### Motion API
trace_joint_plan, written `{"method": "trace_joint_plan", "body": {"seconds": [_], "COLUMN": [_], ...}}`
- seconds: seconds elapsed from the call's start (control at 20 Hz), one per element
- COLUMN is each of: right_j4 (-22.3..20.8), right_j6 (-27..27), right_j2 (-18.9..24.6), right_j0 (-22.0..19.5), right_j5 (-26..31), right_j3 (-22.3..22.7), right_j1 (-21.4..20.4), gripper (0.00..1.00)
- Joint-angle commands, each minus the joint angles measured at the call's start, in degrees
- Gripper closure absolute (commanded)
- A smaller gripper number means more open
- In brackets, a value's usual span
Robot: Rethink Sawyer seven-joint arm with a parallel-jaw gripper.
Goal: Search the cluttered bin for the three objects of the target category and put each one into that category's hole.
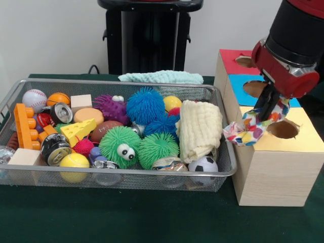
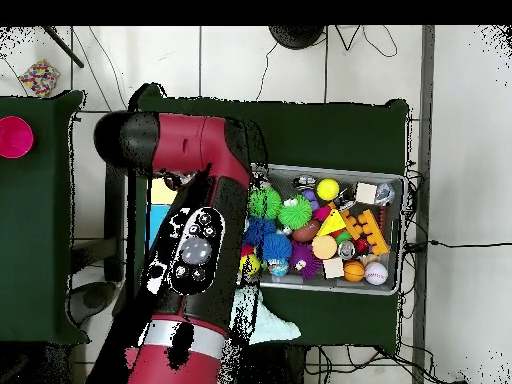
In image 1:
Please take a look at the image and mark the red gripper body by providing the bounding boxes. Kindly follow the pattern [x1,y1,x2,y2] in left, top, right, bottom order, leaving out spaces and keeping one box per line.
[252,39,320,99]

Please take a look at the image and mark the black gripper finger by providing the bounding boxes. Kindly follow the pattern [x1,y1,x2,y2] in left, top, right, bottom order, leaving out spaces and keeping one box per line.
[264,90,280,122]
[253,84,269,119]

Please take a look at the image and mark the white polka dot cloth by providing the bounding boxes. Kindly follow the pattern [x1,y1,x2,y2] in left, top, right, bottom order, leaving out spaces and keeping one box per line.
[223,104,290,147]

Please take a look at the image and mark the cream waffle cloth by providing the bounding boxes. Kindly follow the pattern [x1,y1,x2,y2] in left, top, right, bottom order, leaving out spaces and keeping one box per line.
[177,100,223,164]

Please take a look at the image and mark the yellow toy cheese wedge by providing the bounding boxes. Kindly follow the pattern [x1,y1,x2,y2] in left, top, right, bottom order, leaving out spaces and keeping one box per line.
[60,119,97,148]

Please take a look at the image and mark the silver drink can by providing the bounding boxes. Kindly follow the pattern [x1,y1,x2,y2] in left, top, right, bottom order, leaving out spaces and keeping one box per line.
[40,133,71,166]

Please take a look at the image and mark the wooden box with three holes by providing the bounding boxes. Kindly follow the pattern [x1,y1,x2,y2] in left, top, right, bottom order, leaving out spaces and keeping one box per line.
[214,49,324,207]

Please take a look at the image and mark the clear mesh bin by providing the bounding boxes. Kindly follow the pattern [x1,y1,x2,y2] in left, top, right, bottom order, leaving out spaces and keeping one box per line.
[0,78,238,191]

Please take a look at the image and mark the small soccer ball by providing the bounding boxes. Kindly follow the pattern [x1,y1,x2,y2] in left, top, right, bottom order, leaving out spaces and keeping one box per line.
[188,156,219,174]

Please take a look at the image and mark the mint green cloth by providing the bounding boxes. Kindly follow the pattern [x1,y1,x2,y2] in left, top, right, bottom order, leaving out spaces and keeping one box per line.
[118,70,204,86]

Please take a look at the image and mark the blue spiky ball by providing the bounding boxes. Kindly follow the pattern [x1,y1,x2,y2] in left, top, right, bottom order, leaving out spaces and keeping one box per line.
[126,87,166,126]

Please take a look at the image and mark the green spiky ball with face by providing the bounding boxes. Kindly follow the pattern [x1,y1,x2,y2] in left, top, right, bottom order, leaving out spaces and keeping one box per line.
[99,127,141,169]

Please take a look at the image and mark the dark green tablecloth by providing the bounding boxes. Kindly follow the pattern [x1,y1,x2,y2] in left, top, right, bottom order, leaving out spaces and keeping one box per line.
[0,73,324,243]

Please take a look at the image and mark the yellow tennis ball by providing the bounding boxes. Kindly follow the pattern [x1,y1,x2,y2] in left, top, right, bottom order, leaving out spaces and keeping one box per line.
[59,153,90,183]

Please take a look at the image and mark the white baseball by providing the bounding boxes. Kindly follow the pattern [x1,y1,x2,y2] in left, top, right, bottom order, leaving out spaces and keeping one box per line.
[22,90,48,113]

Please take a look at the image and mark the orange toy building block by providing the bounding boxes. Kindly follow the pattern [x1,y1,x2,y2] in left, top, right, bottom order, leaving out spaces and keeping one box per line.
[14,103,41,151]

